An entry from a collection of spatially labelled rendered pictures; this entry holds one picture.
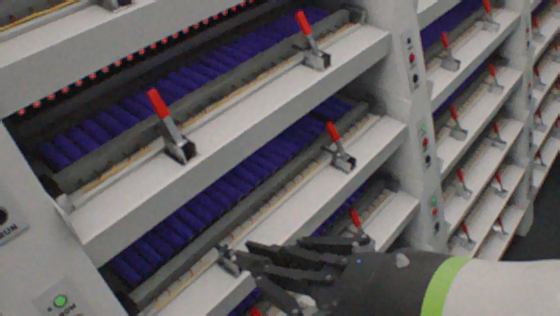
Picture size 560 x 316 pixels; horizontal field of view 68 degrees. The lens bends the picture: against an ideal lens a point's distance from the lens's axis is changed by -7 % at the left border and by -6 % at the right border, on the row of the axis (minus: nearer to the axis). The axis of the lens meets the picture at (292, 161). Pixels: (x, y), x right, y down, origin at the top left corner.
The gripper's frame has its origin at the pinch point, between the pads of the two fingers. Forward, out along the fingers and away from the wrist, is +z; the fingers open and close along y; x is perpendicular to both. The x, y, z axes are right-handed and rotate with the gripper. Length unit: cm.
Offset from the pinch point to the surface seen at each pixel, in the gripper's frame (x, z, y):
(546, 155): -77, 23, 152
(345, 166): -2.5, 7.2, 25.6
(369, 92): 3.2, 12.6, 44.3
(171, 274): 0.9, 11.3, -7.5
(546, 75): -40, 16, 152
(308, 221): -5.0, 6.7, 13.5
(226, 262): -1.5, 8.0, -1.0
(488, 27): -2, 9, 96
